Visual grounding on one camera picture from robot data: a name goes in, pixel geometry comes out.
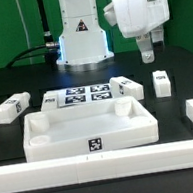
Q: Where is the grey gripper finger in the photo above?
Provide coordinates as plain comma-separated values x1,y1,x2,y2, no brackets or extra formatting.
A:
136,33,155,64
151,26,164,43

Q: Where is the white desk top tray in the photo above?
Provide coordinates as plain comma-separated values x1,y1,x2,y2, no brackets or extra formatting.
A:
23,96,159,163

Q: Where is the AprilTag marker sheet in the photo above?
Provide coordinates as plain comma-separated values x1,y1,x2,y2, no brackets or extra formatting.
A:
41,80,115,111

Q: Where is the white front obstacle bar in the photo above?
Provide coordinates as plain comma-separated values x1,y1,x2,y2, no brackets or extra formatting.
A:
0,140,193,193

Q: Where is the black cable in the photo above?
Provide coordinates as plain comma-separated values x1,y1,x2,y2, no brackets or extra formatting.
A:
0,0,63,69

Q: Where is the white cable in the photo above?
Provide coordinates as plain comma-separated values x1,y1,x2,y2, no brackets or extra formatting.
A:
14,0,34,65

